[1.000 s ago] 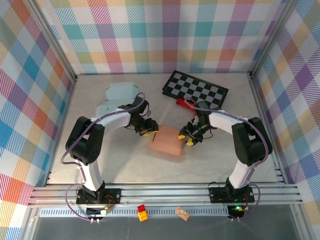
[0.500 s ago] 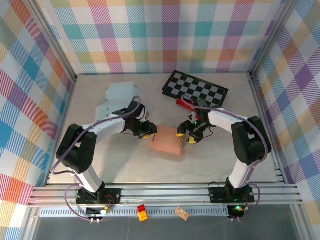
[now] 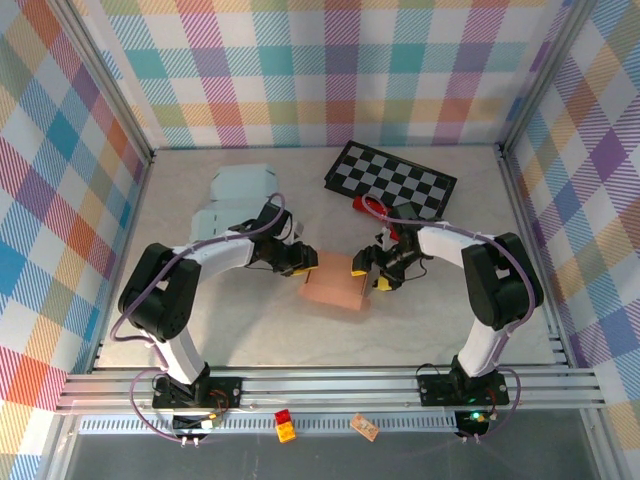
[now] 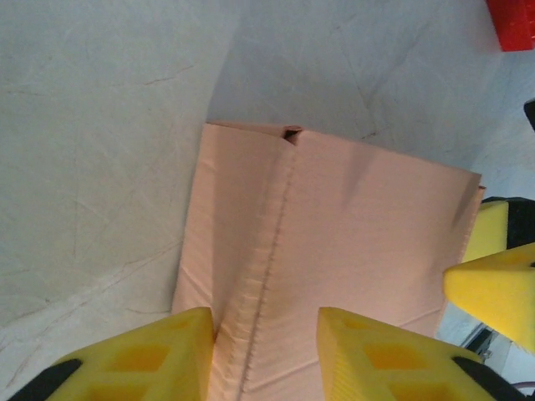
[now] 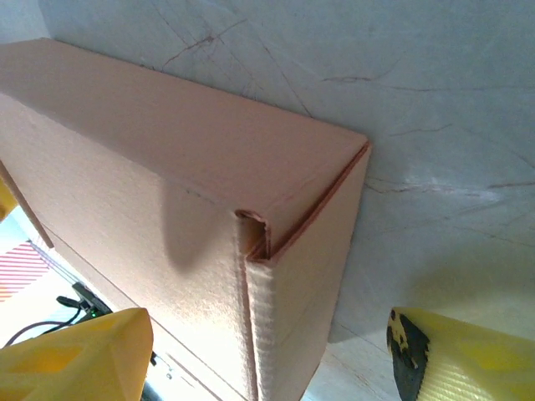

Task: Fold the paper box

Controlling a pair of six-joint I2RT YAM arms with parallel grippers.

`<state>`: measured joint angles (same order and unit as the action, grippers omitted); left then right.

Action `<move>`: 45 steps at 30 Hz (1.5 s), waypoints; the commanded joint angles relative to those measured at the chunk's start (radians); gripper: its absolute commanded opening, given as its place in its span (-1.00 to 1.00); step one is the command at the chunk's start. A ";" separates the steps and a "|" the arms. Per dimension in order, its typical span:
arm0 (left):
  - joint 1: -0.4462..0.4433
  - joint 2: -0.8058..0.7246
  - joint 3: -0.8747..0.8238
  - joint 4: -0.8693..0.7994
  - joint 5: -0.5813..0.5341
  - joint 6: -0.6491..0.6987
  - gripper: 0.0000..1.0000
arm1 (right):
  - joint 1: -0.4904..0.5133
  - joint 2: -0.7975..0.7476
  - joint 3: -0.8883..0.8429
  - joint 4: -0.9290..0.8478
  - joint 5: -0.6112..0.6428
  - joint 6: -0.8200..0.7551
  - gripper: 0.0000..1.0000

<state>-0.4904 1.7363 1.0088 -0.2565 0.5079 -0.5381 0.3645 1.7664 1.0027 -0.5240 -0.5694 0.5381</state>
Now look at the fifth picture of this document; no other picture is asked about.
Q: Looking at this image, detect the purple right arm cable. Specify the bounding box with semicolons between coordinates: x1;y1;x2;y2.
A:
3;319;64;348

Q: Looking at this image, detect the aluminium rail frame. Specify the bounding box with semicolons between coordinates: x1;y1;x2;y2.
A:
141;350;222;401

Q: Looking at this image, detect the pink paper box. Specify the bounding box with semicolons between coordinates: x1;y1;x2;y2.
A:
0;37;373;401

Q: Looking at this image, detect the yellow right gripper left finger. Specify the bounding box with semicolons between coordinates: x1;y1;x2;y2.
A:
0;307;155;401

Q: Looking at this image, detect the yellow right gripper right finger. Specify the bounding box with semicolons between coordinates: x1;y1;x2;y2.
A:
385;307;535;401

